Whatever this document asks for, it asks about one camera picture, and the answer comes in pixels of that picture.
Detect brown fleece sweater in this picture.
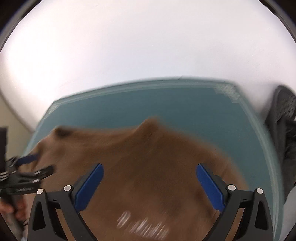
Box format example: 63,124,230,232
26,119,247,240

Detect person's left hand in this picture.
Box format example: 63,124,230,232
1,196,27,222

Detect black mesh chair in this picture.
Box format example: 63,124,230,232
265,85,295,199

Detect teal table mat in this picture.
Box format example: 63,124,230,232
25,78,283,240

